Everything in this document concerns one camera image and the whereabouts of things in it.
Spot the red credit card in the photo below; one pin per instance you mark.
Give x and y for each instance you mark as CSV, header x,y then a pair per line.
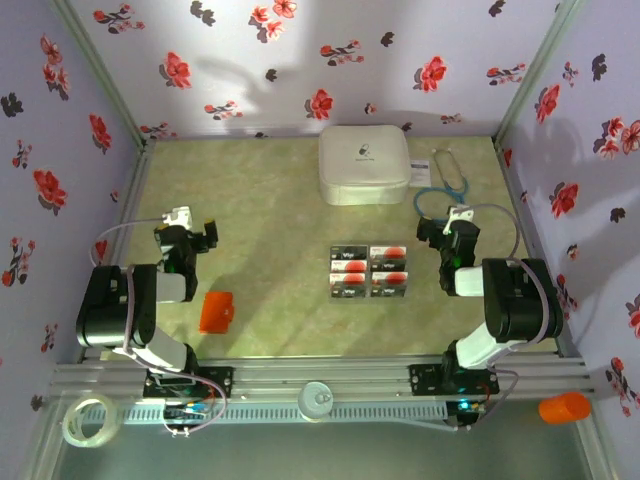
x,y
352,278
392,278
392,252
355,266

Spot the black credit card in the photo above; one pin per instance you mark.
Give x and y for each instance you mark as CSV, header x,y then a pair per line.
x,y
387,266
387,291
350,291
350,251

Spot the orange card holder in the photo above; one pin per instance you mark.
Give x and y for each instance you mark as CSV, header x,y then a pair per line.
x,y
215,312

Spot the group of red-white boxes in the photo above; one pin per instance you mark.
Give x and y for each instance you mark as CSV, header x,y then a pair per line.
x,y
369,270

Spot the blue stethoscope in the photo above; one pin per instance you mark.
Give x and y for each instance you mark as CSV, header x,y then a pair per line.
x,y
452,187

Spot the white paper tag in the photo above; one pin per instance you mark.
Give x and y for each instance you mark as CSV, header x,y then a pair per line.
x,y
420,172

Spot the white medicine bag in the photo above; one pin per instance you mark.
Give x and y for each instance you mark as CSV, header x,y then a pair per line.
x,y
365,165

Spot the controller circuit board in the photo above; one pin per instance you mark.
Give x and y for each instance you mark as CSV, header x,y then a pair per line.
x,y
467,412
187,411

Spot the orange pill bottle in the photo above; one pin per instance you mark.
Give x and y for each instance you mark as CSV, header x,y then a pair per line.
x,y
565,408

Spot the white round cap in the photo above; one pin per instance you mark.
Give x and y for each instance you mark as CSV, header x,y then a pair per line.
x,y
315,402

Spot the clear tape roll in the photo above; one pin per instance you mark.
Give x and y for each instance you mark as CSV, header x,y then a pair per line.
x,y
70,430

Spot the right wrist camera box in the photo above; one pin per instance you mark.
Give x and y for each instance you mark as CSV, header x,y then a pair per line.
x,y
459,215

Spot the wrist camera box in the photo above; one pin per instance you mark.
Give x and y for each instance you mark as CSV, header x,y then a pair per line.
x,y
459,215
178,216

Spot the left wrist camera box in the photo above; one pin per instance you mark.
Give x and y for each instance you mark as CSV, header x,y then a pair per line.
x,y
178,216

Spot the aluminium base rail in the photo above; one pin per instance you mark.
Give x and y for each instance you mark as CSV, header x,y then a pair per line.
x,y
320,372

